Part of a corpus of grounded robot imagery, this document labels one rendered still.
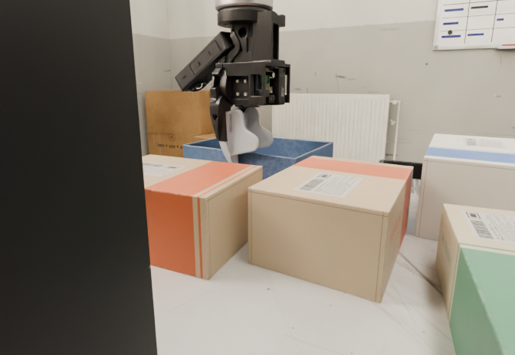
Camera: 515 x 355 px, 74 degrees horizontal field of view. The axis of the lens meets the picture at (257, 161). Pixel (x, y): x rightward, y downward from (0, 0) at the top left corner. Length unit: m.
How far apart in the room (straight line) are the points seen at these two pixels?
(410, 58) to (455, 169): 2.63
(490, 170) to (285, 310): 0.24
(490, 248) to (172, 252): 0.24
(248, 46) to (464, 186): 0.30
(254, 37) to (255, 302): 0.31
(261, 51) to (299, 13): 2.79
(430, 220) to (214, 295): 0.24
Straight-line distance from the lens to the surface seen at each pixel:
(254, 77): 0.44
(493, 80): 3.03
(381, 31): 3.05
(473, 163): 0.40
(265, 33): 0.44
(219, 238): 0.31
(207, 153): 0.52
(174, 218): 0.31
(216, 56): 0.47
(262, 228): 0.31
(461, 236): 0.28
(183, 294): 0.30
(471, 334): 0.23
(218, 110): 0.45
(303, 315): 0.27
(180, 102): 3.27
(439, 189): 0.40
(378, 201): 0.29
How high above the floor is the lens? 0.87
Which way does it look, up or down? 13 degrees down
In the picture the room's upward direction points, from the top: straight up
